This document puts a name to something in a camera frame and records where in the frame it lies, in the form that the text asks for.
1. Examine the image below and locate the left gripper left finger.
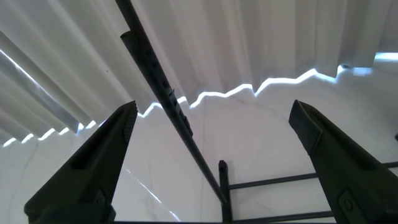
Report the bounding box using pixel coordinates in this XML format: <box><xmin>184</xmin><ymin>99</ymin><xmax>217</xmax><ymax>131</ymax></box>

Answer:
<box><xmin>24</xmin><ymin>100</ymin><xmax>138</xmax><ymax>222</ymax></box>

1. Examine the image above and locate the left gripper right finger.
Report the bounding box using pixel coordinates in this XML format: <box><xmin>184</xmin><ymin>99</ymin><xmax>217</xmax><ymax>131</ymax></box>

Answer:
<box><xmin>288</xmin><ymin>99</ymin><xmax>398</xmax><ymax>222</ymax></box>

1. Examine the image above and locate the black clothes rack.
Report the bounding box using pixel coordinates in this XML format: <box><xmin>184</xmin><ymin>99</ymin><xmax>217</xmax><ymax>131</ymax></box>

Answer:
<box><xmin>114</xmin><ymin>0</ymin><xmax>398</xmax><ymax>223</ymax></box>

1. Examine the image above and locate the white curtain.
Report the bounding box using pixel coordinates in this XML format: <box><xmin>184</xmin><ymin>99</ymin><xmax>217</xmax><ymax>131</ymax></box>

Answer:
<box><xmin>0</xmin><ymin>0</ymin><xmax>398</xmax><ymax>147</ymax></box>

